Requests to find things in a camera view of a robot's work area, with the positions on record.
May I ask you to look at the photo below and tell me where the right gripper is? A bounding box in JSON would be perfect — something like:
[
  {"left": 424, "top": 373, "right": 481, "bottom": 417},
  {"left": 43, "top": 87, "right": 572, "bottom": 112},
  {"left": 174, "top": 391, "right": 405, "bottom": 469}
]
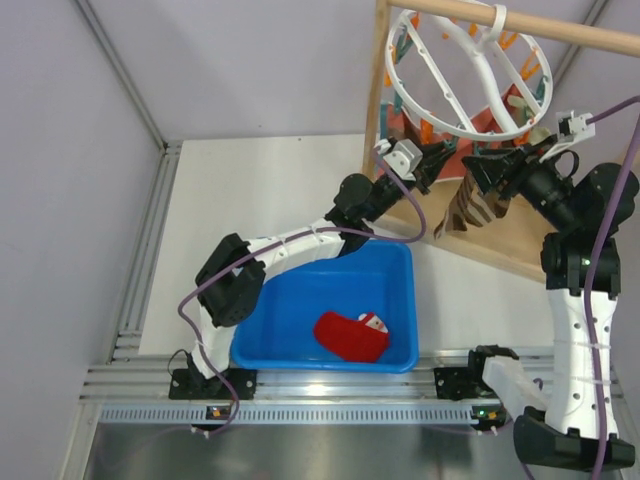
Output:
[{"left": 462, "top": 133, "right": 578, "bottom": 231}]

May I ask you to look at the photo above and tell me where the brown striped sock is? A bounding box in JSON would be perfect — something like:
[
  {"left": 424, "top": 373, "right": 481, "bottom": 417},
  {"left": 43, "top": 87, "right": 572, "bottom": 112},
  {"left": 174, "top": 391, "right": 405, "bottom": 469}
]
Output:
[
  {"left": 465, "top": 190, "right": 511, "bottom": 228},
  {"left": 434, "top": 173, "right": 482, "bottom": 239}
]

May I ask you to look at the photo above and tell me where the salmon pink cloth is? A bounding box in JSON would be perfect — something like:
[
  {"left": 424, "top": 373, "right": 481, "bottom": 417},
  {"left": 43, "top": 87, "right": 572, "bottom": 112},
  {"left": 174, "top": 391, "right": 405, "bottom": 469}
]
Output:
[{"left": 379, "top": 101, "right": 501, "bottom": 181}]

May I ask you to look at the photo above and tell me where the white round clip hanger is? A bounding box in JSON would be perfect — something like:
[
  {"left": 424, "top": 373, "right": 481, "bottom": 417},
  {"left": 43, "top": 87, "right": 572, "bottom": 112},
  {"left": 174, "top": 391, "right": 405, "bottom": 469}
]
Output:
[{"left": 379, "top": 9, "right": 554, "bottom": 144}]

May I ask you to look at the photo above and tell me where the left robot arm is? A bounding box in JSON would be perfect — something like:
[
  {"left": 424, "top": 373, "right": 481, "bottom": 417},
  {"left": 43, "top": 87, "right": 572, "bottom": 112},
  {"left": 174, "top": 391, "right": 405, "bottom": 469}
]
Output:
[{"left": 170, "top": 138, "right": 456, "bottom": 400}]

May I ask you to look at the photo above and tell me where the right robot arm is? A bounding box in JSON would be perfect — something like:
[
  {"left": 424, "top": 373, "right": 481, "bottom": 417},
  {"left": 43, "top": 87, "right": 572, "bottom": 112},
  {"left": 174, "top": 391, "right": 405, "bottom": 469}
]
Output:
[{"left": 463, "top": 146, "right": 639, "bottom": 478}]

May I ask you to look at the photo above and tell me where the wooden hanger stand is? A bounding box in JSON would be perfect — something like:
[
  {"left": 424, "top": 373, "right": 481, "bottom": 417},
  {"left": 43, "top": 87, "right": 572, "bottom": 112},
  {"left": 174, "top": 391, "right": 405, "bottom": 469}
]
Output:
[{"left": 362, "top": 0, "right": 639, "bottom": 281}]

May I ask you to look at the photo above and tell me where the red santa sock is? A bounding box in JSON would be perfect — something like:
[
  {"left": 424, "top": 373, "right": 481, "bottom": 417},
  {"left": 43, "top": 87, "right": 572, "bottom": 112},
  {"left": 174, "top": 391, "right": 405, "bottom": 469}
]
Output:
[{"left": 313, "top": 311, "right": 391, "bottom": 363}]

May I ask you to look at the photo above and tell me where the white base board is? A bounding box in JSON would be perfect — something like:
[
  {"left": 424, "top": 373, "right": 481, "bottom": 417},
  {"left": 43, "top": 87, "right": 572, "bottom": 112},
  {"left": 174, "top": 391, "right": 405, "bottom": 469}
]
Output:
[{"left": 139, "top": 134, "right": 553, "bottom": 355}]

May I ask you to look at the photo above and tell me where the blue plastic bin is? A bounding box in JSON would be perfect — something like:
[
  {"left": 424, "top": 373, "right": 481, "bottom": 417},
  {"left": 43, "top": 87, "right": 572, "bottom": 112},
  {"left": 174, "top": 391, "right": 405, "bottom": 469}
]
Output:
[{"left": 231, "top": 241, "right": 419, "bottom": 374}]

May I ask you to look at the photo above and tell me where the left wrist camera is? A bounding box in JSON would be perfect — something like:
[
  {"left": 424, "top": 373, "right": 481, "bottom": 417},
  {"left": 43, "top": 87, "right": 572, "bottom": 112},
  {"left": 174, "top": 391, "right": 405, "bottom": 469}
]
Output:
[{"left": 373, "top": 139, "right": 423, "bottom": 181}]

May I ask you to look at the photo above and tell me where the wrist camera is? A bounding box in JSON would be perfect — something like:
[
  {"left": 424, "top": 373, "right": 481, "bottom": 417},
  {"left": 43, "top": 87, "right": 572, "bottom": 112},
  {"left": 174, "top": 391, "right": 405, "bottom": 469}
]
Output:
[
  {"left": 556, "top": 110, "right": 595, "bottom": 150},
  {"left": 373, "top": 139, "right": 423, "bottom": 181}
]

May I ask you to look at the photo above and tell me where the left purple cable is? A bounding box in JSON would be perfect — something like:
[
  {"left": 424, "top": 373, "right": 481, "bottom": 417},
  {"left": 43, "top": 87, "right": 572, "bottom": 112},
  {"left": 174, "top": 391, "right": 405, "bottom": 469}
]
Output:
[{"left": 178, "top": 144, "right": 427, "bottom": 439}]

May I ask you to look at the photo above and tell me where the purple cable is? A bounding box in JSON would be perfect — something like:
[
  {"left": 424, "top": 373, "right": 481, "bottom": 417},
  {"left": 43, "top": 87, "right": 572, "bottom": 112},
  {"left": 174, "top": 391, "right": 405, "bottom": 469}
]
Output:
[
  {"left": 178, "top": 144, "right": 427, "bottom": 439},
  {"left": 519, "top": 96, "right": 640, "bottom": 480}
]

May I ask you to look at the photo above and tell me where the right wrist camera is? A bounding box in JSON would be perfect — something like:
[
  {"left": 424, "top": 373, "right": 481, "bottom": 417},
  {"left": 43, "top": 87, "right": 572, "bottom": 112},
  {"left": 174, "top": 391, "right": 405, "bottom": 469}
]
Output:
[{"left": 556, "top": 110, "right": 595, "bottom": 150}]

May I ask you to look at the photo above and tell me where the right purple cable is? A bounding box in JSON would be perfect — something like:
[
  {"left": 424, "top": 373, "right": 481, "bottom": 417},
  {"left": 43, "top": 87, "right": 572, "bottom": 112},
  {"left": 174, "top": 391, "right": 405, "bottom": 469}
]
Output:
[{"left": 519, "top": 96, "right": 640, "bottom": 480}]

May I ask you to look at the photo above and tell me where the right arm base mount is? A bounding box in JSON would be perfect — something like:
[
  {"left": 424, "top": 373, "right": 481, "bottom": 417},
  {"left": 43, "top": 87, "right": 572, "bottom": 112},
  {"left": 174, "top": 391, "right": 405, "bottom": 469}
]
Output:
[{"left": 433, "top": 367, "right": 496, "bottom": 401}]

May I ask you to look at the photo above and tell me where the aluminium rail frame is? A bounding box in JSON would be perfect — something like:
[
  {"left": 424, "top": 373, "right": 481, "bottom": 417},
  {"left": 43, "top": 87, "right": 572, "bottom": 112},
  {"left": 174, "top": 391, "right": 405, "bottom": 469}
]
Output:
[{"left": 56, "top": 1, "right": 617, "bottom": 479}]

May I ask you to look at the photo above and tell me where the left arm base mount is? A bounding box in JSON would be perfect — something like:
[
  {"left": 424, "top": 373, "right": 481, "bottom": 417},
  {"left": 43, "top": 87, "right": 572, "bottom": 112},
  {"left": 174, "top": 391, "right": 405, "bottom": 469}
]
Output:
[{"left": 168, "top": 354, "right": 257, "bottom": 401}]

